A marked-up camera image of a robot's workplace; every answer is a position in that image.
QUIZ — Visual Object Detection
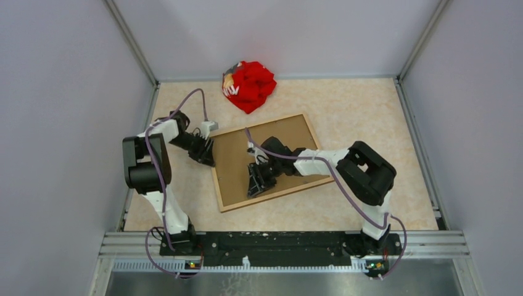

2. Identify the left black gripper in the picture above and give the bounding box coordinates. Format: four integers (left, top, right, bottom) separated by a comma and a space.
169, 132, 215, 167

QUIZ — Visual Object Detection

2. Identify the wooden picture frame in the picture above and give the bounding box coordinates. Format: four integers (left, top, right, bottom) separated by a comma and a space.
208, 113, 336, 213

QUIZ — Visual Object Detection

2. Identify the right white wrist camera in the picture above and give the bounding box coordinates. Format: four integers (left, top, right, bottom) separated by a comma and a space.
247, 142, 270, 165

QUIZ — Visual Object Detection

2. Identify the right controller board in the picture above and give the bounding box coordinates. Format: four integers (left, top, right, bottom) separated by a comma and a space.
365, 260, 389, 274

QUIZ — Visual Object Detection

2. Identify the left controller board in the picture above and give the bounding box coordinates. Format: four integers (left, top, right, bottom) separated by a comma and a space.
184, 260, 202, 270

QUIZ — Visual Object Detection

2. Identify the red crumpled cloth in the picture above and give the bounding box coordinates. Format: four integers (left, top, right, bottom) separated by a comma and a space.
221, 61, 277, 114

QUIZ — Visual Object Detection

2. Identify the brown backing board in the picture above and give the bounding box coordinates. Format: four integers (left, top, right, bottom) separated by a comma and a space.
212, 116, 331, 209

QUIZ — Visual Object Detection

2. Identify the controller board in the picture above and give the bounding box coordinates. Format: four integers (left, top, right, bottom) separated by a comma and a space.
184, 260, 202, 270
365, 260, 389, 274

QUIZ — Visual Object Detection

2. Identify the aluminium rail front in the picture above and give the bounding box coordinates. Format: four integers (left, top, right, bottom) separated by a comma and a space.
99, 231, 470, 273

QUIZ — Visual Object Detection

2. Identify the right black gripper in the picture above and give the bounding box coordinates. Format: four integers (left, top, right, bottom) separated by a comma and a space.
247, 159, 283, 199

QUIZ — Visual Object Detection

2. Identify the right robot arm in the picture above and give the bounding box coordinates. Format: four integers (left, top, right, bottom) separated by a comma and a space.
247, 136, 397, 254

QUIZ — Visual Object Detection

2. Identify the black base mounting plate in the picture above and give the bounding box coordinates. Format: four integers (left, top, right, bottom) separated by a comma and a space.
159, 231, 402, 267

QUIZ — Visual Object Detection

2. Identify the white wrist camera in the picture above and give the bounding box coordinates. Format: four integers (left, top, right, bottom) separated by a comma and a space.
199, 121, 218, 139
247, 142, 270, 165

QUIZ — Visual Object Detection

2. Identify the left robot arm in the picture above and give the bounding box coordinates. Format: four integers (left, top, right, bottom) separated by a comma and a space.
122, 111, 218, 255

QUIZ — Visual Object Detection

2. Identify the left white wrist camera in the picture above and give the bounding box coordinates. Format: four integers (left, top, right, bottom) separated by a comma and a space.
199, 121, 218, 139

